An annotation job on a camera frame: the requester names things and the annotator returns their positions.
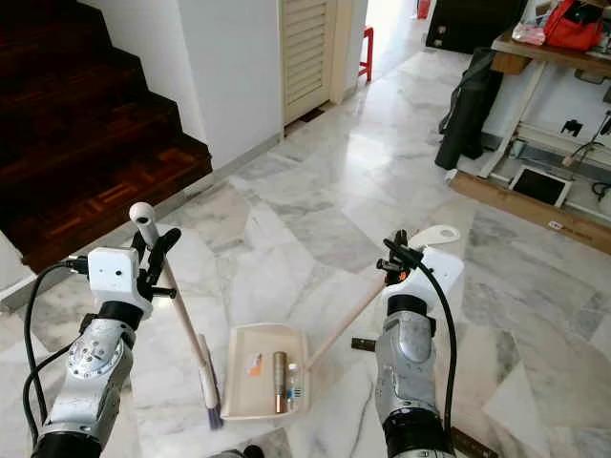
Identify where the white framed black tablet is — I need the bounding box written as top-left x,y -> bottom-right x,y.
508,164 -> 574,208

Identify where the cream long-handled dustpan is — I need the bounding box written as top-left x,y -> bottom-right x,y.
221,224 -> 461,421

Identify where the red stool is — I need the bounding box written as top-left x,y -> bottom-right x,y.
358,26 -> 375,82

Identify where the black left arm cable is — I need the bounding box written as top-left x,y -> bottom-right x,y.
21,256 -> 92,458

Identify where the cream broom with purple bristles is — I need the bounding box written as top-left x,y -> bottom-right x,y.
129,202 -> 223,430

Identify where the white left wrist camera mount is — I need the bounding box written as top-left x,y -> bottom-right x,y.
88,246 -> 150,312

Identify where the cream louvred door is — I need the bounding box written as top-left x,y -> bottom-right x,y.
282,0 -> 354,125

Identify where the clear pink plastic bag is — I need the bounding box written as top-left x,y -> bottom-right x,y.
511,19 -> 550,46

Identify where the long brown cardboard box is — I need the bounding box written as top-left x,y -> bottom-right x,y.
449,170 -> 611,254

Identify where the wooden top white table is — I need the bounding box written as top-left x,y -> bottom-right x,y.
477,29 -> 611,182

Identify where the long black bag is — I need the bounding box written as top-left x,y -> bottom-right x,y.
436,48 -> 504,171

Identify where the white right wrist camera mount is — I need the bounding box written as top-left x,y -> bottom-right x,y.
387,246 -> 465,302

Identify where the black cabinet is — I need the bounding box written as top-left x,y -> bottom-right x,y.
425,0 -> 531,53

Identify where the small clear bottle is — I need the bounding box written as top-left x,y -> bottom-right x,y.
286,363 -> 304,412

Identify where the bronze tube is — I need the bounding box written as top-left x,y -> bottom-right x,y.
272,351 -> 290,414

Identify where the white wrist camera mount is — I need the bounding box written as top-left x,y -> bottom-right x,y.
88,246 -> 150,312
387,246 -> 465,302

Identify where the dark wooden staircase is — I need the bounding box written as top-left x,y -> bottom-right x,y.
0,0 -> 213,273

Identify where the red bag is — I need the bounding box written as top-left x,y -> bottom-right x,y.
542,0 -> 607,52

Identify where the black robot foot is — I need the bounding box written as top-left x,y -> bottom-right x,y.
210,445 -> 263,458

